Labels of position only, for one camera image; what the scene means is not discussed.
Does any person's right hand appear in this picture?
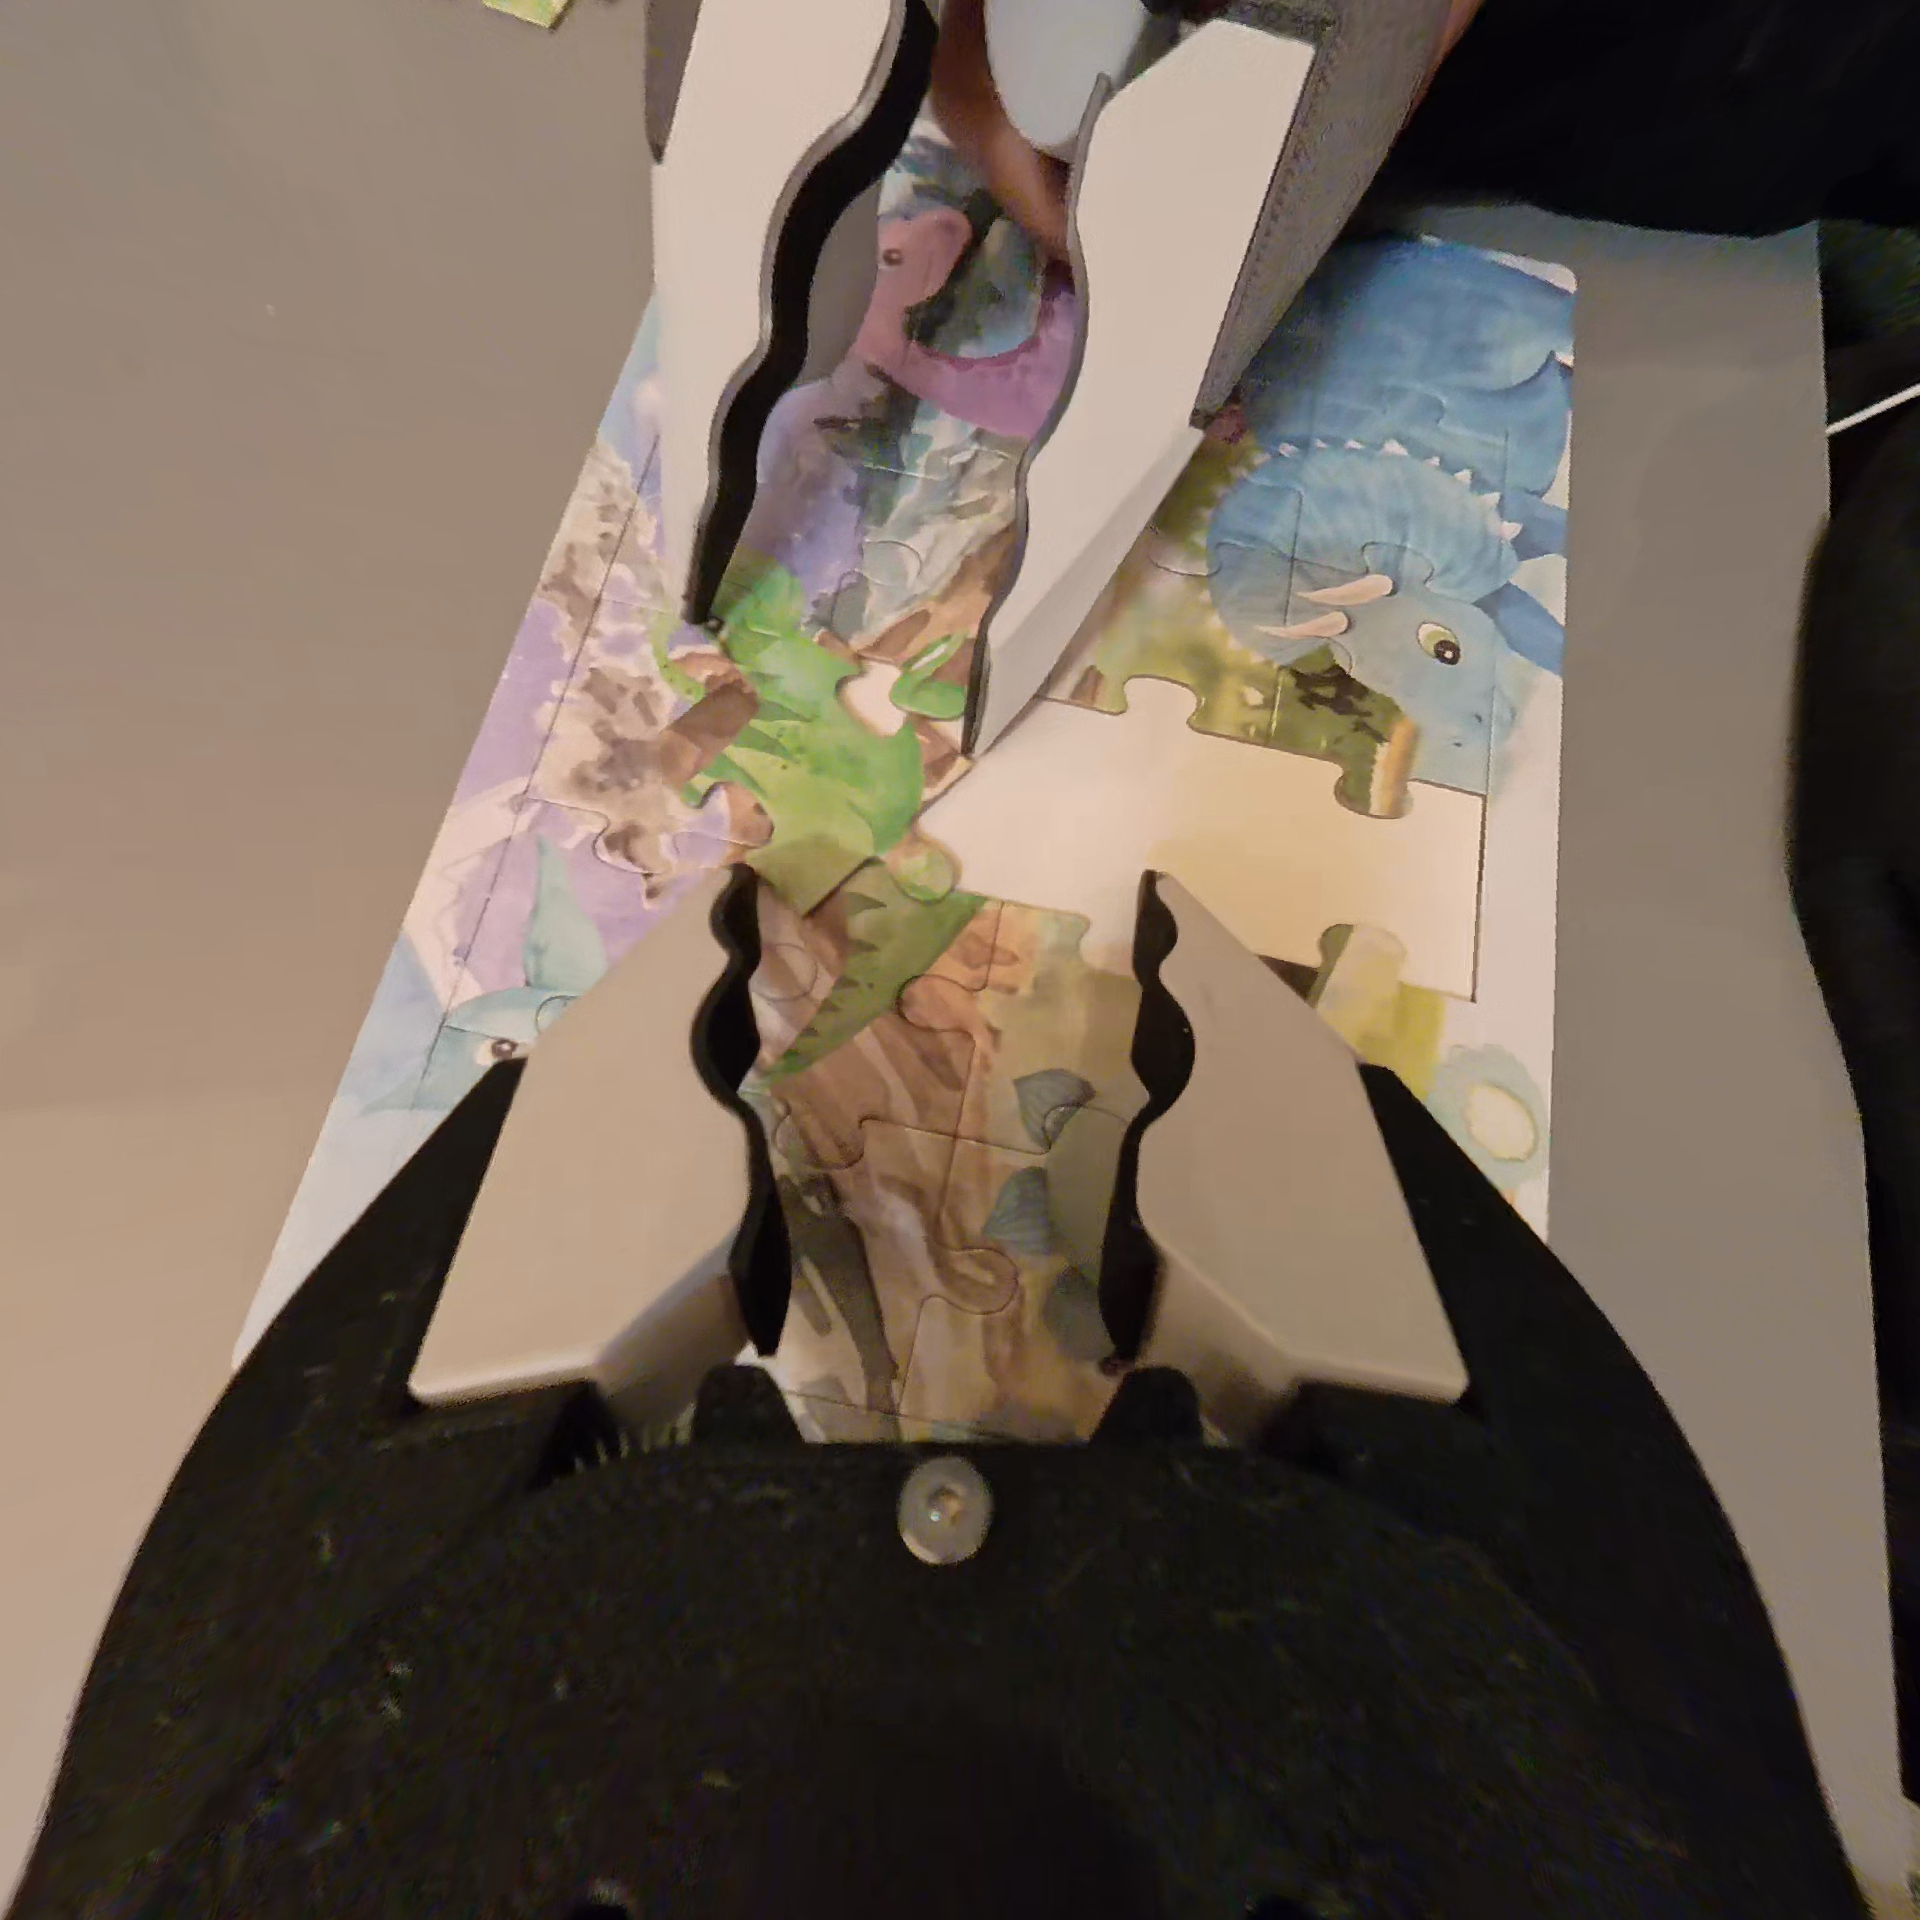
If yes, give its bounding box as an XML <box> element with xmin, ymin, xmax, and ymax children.
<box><xmin>930</xmin><ymin>58</ymin><xmax>1079</xmax><ymax>247</ymax></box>

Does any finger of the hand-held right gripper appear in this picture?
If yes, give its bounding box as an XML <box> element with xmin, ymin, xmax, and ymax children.
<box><xmin>646</xmin><ymin>0</ymin><xmax>942</xmax><ymax>628</ymax></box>
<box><xmin>964</xmin><ymin>19</ymin><xmax>1327</xmax><ymax>758</ymax></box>

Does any green dinosaur puzzle piece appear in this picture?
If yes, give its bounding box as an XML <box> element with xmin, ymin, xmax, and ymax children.
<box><xmin>657</xmin><ymin>561</ymin><xmax>980</xmax><ymax>922</ymax></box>

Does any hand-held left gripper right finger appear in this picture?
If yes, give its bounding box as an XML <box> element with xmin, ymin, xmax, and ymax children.
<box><xmin>1099</xmin><ymin>872</ymin><xmax>1473</xmax><ymax>1408</ymax></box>

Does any person's right forearm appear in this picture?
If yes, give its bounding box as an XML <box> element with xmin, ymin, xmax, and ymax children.
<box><xmin>1351</xmin><ymin>0</ymin><xmax>1920</xmax><ymax>240</ymax></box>

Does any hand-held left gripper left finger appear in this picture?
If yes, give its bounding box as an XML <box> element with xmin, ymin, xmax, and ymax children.
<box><xmin>406</xmin><ymin>865</ymin><xmax>794</xmax><ymax>1404</ymax></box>

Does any dinosaur jigsaw puzzle board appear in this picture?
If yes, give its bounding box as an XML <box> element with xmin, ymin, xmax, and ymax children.
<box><xmin>230</xmin><ymin>128</ymin><xmax>1580</xmax><ymax>1444</ymax></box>

